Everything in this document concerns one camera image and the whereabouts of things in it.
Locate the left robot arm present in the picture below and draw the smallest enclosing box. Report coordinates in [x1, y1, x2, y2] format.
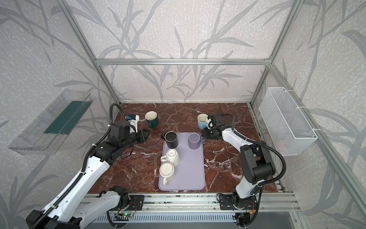
[26, 103, 150, 229]

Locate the black enamel mug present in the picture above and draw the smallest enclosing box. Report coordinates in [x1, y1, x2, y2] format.
[161, 131, 179, 149]

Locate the lavender mug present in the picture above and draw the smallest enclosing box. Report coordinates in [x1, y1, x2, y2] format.
[188, 133, 205, 150]

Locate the lavender plastic tray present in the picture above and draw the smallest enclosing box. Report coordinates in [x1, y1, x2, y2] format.
[158, 132, 205, 191]

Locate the white faceted mug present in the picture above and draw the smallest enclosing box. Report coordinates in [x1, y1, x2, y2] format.
[161, 149, 180, 167]

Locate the aluminium cage frame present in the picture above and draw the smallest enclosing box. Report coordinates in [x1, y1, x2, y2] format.
[56, 1, 366, 214]

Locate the white wire mesh basket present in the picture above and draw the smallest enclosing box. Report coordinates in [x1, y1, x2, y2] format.
[259, 87, 318, 156]

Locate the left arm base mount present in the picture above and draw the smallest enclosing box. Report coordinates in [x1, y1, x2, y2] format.
[119, 195, 145, 211]

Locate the cream round mug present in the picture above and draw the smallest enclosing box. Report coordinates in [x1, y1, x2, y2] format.
[159, 162, 175, 186]

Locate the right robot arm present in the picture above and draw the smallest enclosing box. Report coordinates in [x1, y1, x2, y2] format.
[203, 114, 287, 199]

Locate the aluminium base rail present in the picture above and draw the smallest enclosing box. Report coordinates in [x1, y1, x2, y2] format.
[127, 192, 301, 213]

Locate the clear acrylic wall shelf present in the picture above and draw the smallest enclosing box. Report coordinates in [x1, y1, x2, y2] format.
[9, 89, 93, 156]

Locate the light blue mug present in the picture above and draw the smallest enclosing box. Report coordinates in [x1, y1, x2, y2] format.
[197, 114, 208, 130]

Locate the dark green mug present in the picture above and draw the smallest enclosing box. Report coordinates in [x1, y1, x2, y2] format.
[145, 111, 159, 128]

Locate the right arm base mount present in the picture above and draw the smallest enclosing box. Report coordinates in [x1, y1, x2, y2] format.
[216, 193, 257, 210]

